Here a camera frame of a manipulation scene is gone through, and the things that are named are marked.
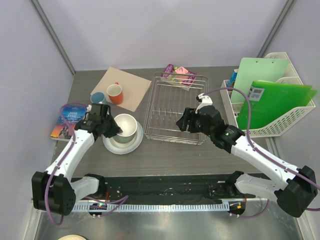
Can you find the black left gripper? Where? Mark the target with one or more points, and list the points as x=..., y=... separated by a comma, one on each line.
x=115, y=129

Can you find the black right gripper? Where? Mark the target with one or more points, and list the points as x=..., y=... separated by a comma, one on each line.
x=189, y=115

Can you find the orange white ceramic bowl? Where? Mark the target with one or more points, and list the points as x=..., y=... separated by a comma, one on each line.
x=128, y=125

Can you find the metal wire dish rack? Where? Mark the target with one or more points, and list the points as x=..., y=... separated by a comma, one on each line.
x=166, y=105

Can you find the blue plastic cup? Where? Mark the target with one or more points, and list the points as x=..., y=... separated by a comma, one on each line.
x=98, y=98

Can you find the orange ceramic mug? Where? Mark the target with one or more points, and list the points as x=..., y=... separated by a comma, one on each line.
x=115, y=93

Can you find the green ceramic bowl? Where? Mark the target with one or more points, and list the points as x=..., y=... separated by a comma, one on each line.
x=124, y=139

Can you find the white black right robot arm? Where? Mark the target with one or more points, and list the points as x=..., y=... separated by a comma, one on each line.
x=291, y=187

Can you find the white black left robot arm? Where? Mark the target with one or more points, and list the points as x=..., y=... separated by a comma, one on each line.
x=53, y=190

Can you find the blue Jane Eyre book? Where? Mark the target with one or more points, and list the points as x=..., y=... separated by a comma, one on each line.
x=69, y=116

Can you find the pink cube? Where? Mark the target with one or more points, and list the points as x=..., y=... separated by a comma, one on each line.
x=181, y=70

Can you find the purple paperback book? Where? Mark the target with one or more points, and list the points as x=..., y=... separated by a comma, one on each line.
x=184, y=81

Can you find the blue white carton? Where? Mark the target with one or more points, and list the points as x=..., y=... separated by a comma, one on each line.
x=232, y=79

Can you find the bright green plastic folder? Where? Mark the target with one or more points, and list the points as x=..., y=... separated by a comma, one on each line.
x=271, y=100

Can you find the white plastic file organizer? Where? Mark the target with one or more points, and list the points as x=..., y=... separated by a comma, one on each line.
x=280, y=125

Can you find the light green clipboard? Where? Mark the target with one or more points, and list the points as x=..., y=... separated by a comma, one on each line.
x=255, y=69

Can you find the cream round plate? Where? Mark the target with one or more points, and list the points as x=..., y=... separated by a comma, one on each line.
x=72, y=237

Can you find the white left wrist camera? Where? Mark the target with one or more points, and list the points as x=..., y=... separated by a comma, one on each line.
x=88, y=108

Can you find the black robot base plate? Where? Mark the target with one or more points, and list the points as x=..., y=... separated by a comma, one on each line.
x=169, y=190

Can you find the white slotted cable duct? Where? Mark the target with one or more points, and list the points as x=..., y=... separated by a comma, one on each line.
x=94, y=207

